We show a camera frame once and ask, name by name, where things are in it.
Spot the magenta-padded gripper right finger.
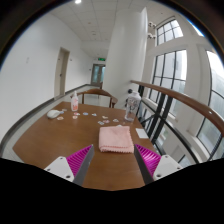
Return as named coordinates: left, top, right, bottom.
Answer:
left=133, top=144, right=184, bottom=185

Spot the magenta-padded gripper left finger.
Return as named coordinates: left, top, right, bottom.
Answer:
left=43, top=144, right=95, bottom=187

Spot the pink towel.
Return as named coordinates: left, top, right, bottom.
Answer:
left=98, top=125, right=135, bottom=154

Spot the white paper card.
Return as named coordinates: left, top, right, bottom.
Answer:
left=135, top=127, right=150, bottom=139

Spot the white computer mouse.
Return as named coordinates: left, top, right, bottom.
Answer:
left=46, top=109, right=62, bottom=120

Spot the white bottle with orange label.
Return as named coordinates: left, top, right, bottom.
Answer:
left=70, top=90, right=80, bottom=112

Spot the clear plastic drink bottle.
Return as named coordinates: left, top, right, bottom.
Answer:
left=124, top=89, right=142, bottom=123

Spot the wooden handrail with black railing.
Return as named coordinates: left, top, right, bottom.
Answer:
left=128, top=79, right=224, bottom=164

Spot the wide black-framed window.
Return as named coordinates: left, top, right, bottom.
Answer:
left=195, top=49, right=224, bottom=158

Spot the wooden chair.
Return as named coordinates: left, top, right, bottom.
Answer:
left=69, top=88, right=119, bottom=109

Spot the tall black-framed window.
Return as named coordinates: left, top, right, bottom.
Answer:
left=148, top=49, right=188, bottom=116

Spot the beige single door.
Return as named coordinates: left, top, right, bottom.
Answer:
left=53, top=46, right=71, bottom=100

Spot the glazed double door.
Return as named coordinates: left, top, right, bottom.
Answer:
left=90, top=63, right=106, bottom=84

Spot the small upper black-framed window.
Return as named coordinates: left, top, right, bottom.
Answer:
left=155, top=18, right=184, bottom=46

